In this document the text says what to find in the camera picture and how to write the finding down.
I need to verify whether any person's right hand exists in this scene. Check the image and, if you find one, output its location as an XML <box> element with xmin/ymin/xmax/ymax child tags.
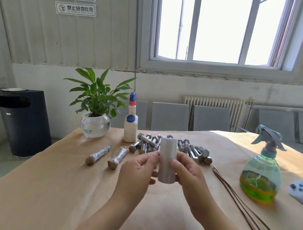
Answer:
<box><xmin>169</xmin><ymin>152</ymin><xmax>210</xmax><ymax>212</ymax></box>

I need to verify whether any person's left hand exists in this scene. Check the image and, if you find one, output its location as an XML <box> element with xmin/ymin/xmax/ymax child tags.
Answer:
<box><xmin>113</xmin><ymin>151</ymin><xmax>161</xmax><ymax>208</ymax></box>

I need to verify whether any pile of steel bolts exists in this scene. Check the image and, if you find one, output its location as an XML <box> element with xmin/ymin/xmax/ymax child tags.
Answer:
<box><xmin>129</xmin><ymin>133</ymin><xmax>213</xmax><ymax>166</ymax></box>

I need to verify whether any white cling film roll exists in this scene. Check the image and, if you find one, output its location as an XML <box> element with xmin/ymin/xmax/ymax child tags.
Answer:
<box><xmin>157</xmin><ymin>137</ymin><xmax>179</xmax><ymax>185</ymax></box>

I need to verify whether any stack of brown paper sheets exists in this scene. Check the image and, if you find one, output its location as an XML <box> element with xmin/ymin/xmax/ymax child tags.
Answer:
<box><xmin>211</xmin><ymin>166</ymin><xmax>273</xmax><ymax>230</ymax></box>

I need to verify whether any green spray bottle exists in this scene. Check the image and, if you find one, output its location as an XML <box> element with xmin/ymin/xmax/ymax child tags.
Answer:
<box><xmin>239</xmin><ymin>124</ymin><xmax>288</xmax><ymax>203</ymax></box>

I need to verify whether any white glue bottle blue cap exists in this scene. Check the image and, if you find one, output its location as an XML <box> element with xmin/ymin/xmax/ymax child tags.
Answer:
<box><xmin>123</xmin><ymin>92</ymin><xmax>139</xmax><ymax>143</ymax></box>

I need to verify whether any grey chair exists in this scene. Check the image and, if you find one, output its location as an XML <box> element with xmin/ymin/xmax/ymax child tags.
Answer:
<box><xmin>246</xmin><ymin>108</ymin><xmax>300</xmax><ymax>143</ymax></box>
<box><xmin>298</xmin><ymin>111</ymin><xmax>303</xmax><ymax>145</ymax></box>
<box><xmin>111</xmin><ymin>100</ymin><xmax>148</xmax><ymax>130</ymax></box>
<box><xmin>151</xmin><ymin>102</ymin><xmax>191</xmax><ymax>132</ymax></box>
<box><xmin>193</xmin><ymin>105</ymin><xmax>232</xmax><ymax>132</ymax></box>

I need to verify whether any round glass vase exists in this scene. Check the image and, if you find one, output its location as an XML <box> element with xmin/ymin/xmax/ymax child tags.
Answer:
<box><xmin>80</xmin><ymin>113</ymin><xmax>111</xmax><ymax>139</ymax></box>

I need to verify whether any white radiator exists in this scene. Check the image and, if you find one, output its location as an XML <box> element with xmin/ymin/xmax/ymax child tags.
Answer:
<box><xmin>183</xmin><ymin>96</ymin><xmax>245</xmax><ymax>131</ymax></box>

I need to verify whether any green leafy plant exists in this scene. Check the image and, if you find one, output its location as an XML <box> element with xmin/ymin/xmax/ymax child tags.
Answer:
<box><xmin>64</xmin><ymin>68</ymin><xmax>138</xmax><ymax>118</ymax></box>

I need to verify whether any large brown paper table cover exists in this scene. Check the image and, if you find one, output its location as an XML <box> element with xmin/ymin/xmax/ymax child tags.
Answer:
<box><xmin>0</xmin><ymin>127</ymin><xmax>303</xmax><ymax>230</ymax></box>

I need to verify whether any white handheld controller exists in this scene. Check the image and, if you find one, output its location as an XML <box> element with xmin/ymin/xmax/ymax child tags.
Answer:
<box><xmin>289</xmin><ymin>179</ymin><xmax>303</xmax><ymax>205</ymax></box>

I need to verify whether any black trash bin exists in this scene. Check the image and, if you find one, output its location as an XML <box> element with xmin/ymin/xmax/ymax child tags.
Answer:
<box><xmin>0</xmin><ymin>88</ymin><xmax>53</xmax><ymax>160</ymax></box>

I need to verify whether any white framed window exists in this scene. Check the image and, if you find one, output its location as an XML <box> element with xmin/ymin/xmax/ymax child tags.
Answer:
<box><xmin>138</xmin><ymin>0</ymin><xmax>303</xmax><ymax>85</ymax></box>

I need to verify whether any white vertical blind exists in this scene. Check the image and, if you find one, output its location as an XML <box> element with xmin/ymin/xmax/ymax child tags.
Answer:
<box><xmin>0</xmin><ymin>0</ymin><xmax>143</xmax><ymax>73</ymax></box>

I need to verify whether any white rectangular wall sign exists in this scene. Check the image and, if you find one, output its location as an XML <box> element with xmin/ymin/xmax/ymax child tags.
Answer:
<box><xmin>55</xmin><ymin>1</ymin><xmax>97</xmax><ymax>18</ymax></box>

